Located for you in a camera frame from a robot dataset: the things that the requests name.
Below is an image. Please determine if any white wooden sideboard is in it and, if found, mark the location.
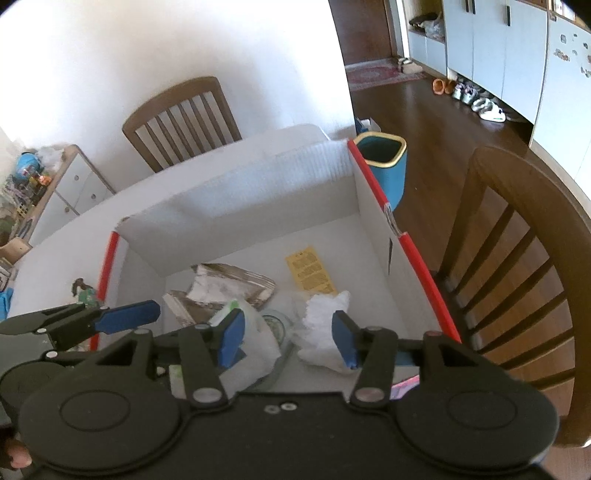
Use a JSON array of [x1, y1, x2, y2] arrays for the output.
[[0, 144, 116, 259]]

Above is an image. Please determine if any wooden slat-back chair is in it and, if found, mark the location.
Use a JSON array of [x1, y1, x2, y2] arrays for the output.
[[122, 76, 243, 174]]

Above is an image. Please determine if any yellow paper card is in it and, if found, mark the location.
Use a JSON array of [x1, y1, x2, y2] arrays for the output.
[[285, 248, 339, 296]]

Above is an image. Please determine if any white wall cabinet unit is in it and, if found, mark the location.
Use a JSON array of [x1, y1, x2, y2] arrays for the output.
[[406, 0, 591, 163]]

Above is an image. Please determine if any silver foil snack packet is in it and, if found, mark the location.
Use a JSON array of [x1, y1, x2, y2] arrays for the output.
[[164, 263, 278, 325]]

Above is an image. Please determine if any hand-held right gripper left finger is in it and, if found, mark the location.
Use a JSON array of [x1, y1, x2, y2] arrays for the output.
[[83, 308, 246, 409]]

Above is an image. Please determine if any blue bin with yellow rim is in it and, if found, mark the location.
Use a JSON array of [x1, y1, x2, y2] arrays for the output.
[[353, 133, 408, 209]]

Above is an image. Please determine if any clear plastic bag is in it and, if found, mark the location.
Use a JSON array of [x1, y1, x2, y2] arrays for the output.
[[37, 145, 64, 169], [293, 291, 354, 376]]

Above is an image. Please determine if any wooden curved-back chair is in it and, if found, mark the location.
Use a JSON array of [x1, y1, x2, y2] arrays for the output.
[[434, 145, 591, 449]]

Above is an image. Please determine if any red cardboard box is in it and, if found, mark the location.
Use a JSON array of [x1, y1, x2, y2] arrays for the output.
[[90, 138, 462, 403]]

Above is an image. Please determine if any brown wooden door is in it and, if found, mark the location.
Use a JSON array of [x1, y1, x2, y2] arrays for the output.
[[329, 0, 399, 71]]

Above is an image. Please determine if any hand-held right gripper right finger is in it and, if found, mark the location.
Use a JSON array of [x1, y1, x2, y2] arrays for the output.
[[331, 310, 502, 409]]

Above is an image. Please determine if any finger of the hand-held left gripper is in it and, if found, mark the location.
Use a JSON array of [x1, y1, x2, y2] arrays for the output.
[[0, 300, 161, 352]]

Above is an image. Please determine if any row of light shoes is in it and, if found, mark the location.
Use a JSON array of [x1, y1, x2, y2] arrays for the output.
[[450, 78, 507, 123]]

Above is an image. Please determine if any white wet wipes pack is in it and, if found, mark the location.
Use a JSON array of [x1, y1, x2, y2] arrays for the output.
[[205, 299, 282, 392]]

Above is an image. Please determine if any patterned red rug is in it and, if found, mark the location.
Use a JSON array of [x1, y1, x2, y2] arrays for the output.
[[345, 65, 428, 92]]

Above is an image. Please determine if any person's left hand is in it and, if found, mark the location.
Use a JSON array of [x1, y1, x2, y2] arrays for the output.
[[4, 438, 34, 469]]

